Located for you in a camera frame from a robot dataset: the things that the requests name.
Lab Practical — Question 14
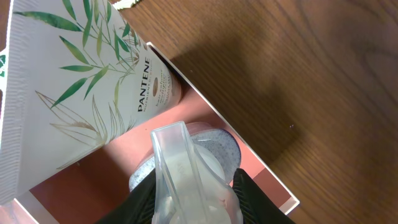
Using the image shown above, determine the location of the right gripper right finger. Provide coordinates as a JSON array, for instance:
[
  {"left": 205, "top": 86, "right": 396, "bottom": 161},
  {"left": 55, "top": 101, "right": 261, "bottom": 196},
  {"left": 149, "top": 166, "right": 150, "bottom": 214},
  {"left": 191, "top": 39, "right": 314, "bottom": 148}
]
[{"left": 233, "top": 168, "right": 295, "bottom": 224}]

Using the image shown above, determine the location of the white conditioner tube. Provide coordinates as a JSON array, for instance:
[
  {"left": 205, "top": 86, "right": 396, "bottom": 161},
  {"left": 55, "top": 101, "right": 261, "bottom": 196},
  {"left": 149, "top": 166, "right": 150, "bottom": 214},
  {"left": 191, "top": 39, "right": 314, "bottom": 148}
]
[{"left": 1, "top": 0, "right": 181, "bottom": 189}]

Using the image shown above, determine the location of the green white toothbrush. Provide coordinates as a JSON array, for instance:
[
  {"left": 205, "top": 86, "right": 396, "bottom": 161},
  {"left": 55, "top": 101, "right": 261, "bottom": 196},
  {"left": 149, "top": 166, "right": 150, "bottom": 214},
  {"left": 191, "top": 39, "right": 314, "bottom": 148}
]
[{"left": 113, "top": 0, "right": 141, "bottom": 10}]

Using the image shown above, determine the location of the clear pump bottle blue liquid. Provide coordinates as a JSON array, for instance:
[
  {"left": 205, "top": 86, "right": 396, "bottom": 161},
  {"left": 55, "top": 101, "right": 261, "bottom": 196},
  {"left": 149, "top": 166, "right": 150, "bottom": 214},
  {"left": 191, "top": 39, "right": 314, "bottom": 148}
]
[{"left": 128, "top": 121, "right": 244, "bottom": 224}]

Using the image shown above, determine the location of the white box with pink interior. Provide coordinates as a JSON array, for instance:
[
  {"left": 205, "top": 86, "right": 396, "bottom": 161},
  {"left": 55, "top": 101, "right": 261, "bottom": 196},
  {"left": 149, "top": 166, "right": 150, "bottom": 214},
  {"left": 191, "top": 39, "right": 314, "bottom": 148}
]
[{"left": 1, "top": 47, "right": 299, "bottom": 223}]

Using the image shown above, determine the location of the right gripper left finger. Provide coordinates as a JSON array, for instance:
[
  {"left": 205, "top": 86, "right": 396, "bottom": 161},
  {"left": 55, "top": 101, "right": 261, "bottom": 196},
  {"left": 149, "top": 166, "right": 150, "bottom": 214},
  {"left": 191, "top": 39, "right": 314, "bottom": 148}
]
[{"left": 95, "top": 169, "right": 156, "bottom": 224}]

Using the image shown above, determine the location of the green white soap box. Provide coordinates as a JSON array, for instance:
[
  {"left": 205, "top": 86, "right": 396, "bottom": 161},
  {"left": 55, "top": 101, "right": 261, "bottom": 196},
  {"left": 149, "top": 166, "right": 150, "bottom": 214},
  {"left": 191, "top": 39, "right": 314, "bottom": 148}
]
[{"left": 0, "top": 49, "right": 8, "bottom": 91}]

